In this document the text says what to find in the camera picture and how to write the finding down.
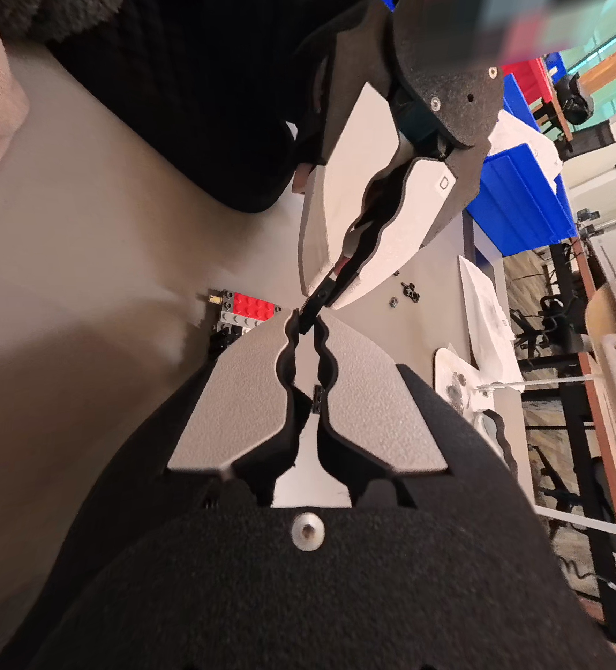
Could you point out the red plastic bin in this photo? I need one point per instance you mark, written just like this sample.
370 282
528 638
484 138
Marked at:
527 78

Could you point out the white printed sheet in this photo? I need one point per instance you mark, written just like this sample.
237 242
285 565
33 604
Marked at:
527 141

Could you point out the wooden side table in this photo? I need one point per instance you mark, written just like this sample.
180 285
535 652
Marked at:
554 115

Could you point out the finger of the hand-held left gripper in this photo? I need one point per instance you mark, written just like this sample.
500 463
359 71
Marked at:
344 172
412 220

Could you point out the nested blue plastic bins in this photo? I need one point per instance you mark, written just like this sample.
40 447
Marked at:
517 204

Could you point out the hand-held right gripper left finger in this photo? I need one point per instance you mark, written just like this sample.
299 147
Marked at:
234 413

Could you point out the person's left hand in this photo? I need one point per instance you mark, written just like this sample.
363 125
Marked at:
303 178

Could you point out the person's dark cardigan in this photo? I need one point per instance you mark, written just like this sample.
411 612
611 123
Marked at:
51 21

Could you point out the clear bag of black parts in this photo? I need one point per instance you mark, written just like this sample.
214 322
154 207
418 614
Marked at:
454 390

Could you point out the partly built brick car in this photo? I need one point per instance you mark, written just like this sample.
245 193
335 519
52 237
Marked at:
250 306

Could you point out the person's left forearm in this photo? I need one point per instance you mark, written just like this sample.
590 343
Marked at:
182 104

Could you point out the white wooden book stand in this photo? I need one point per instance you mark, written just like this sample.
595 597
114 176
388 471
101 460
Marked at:
454 366

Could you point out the black office chair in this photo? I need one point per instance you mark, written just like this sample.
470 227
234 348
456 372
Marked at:
588 138

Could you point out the cluster of black clips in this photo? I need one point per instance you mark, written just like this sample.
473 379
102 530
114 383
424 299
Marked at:
411 292

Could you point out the white printed paper bag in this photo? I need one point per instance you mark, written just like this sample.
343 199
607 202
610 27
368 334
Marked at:
488 319

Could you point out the loose grey black finger pad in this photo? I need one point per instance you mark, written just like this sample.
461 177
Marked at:
499 434

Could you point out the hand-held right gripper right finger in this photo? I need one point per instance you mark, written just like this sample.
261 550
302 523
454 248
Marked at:
381 413

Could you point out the small black square brick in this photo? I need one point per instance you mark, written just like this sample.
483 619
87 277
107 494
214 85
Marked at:
318 298

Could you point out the black lego plate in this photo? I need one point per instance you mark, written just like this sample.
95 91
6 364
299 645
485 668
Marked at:
318 399

